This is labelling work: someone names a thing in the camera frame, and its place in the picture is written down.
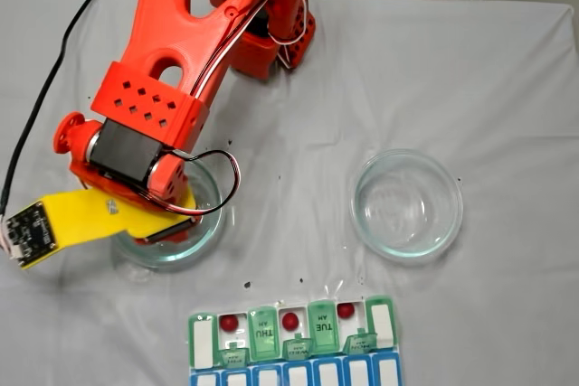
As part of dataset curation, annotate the small clear glass bowl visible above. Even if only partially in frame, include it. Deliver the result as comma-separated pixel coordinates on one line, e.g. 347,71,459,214
350,146,465,261

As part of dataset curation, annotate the thin red white servo wire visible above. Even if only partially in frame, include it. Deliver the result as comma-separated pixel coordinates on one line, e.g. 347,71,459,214
169,149,242,216

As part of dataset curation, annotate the black camera circuit board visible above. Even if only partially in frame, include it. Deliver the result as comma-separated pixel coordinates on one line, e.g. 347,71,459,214
2,198,62,271

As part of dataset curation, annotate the large clear glass bowl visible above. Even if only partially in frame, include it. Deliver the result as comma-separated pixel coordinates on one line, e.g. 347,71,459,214
110,159,227,274

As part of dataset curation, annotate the black camera cable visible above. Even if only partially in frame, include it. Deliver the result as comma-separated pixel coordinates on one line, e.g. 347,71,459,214
0,0,103,224

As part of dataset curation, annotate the white tablecloth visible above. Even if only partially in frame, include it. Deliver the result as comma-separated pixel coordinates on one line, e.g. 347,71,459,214
0,0,579,386

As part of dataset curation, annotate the green blue weekly pill organizer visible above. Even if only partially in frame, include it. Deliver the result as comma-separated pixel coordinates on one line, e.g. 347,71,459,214
185,294,403,386

